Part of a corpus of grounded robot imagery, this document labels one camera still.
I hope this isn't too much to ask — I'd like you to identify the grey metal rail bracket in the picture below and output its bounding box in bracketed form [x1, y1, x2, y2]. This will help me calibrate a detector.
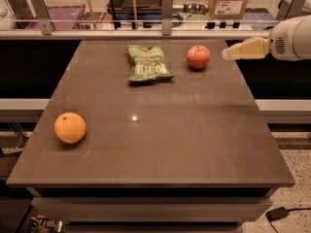
[161, 0, 173, 36]

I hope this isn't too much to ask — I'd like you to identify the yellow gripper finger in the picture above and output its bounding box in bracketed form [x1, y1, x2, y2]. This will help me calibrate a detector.
[222, 37, 269, 60]

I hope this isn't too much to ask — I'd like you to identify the green chip bag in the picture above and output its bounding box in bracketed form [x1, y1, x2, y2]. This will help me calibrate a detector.
[126, 45, 174, 83]

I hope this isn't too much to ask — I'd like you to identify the red apple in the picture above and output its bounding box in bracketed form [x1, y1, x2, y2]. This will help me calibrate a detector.
[187, 46, 211, 70]

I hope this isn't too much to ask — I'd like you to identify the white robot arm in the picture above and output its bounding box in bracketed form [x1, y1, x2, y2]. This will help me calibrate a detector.
[222, 16, 311, 61]

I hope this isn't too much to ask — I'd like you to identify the purple plastic crate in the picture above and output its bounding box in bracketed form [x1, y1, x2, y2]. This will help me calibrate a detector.
[25, 3, 87, 30]

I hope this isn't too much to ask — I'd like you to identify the orange fruit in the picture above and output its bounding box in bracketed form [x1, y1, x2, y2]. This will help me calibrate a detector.
[54, 113, 86, 144]

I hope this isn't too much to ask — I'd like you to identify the black power adapter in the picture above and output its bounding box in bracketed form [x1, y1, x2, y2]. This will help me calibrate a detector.
[265, 207, 289, 222]

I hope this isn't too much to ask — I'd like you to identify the cardboard box with label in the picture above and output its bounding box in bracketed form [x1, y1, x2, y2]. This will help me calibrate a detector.
[208, 0, 248, 19]

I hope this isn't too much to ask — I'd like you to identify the grey right rail bracket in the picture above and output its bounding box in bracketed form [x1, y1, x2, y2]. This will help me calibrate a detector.
[276, 0, 307, 20]

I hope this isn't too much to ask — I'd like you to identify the grey left rail bracket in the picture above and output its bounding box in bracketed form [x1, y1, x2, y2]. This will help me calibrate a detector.
[30, 0, 54, 35]

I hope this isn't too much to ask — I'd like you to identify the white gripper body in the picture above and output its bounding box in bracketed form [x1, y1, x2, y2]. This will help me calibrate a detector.
[268, 17, 305, 61]

